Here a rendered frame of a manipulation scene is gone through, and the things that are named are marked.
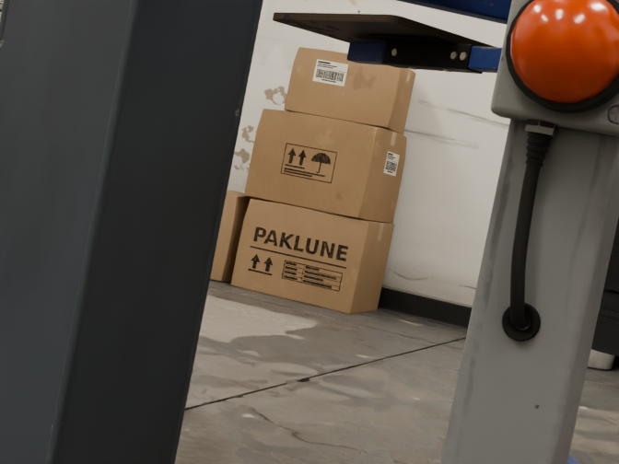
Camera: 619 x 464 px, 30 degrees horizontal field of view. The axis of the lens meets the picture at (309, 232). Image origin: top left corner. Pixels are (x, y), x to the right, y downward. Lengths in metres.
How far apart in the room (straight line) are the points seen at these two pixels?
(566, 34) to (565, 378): 0.12
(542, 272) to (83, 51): 0.67
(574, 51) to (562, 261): 0.08
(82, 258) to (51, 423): 0.14
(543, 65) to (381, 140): 4.82
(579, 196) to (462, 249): 5.08
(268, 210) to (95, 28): 4.31
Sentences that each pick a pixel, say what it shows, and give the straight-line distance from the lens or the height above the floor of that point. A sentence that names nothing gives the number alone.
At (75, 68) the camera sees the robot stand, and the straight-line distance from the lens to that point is 1.03.
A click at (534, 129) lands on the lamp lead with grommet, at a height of 0.62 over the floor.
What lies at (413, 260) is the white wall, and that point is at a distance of 5.56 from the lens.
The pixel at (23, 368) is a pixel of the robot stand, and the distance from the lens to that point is 1.05.
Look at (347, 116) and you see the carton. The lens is 5.24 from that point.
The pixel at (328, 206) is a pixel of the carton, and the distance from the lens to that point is 5.19.
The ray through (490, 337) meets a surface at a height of 0.55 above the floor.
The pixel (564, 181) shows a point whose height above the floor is 0.61.
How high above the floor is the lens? 0.59
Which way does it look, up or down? 3 degrees down
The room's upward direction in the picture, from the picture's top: 11 degrees clockwise
